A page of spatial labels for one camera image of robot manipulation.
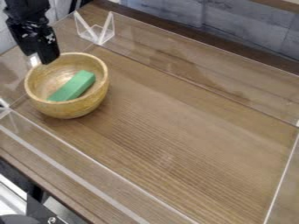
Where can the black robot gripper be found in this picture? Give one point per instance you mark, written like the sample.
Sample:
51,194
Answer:
27,19

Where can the wooden bowl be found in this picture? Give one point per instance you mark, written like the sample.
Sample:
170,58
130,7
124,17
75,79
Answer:
46,78

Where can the green rectangular block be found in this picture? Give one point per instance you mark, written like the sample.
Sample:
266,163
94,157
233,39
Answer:
75,87

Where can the clear acrylic corner bracket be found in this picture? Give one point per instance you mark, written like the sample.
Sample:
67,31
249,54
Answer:
94,33

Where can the black metal bracket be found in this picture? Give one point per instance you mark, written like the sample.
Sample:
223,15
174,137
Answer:
40,212

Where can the clear acrylic barrier wall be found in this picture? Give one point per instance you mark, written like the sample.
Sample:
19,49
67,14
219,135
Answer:
192,144

